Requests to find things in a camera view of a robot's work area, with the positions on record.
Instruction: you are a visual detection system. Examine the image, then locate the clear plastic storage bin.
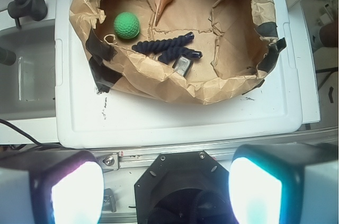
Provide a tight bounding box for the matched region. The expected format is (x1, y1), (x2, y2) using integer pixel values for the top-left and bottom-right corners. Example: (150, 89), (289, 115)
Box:
(0, 26), (57, 122)

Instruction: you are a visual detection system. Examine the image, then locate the white plastic bin lid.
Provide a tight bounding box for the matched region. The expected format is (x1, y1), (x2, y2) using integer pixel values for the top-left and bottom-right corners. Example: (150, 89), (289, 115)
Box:
(55, 0), (303, 148)

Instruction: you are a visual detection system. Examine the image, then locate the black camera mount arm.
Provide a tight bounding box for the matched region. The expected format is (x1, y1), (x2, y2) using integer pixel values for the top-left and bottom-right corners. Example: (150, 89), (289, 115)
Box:
(7, 0), (48, 29)

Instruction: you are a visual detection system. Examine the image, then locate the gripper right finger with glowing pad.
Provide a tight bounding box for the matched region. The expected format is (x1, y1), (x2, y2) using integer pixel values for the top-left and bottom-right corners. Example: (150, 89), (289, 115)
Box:
(228, 143), (338, 223)

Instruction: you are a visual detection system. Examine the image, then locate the black cable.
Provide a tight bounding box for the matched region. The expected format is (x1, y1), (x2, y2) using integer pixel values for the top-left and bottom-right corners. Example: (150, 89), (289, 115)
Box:
(0, 118), (64, 153)

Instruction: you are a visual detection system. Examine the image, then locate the dark blue twisted rope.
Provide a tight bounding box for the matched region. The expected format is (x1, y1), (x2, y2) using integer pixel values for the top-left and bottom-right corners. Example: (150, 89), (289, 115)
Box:
(131, 31), (203, 64)

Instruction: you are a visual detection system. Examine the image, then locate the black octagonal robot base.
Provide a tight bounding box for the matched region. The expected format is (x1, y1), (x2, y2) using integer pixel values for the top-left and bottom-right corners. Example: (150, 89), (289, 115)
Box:
(134, 151), (237, 223)

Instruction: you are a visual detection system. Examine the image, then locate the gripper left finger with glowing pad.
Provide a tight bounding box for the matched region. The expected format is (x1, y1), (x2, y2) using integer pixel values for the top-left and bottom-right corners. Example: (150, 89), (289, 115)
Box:
(1, 150), (104, 223)

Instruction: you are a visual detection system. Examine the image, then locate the green dimpled golf ball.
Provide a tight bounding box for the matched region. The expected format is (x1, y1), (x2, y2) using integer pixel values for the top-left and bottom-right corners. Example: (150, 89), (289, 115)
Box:
(113, 12), (140, 40)

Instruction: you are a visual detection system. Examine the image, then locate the crumpled brown paper liner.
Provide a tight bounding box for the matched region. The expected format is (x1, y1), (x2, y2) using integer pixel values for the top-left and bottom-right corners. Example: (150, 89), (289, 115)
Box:
(69, 0), (286, 105)

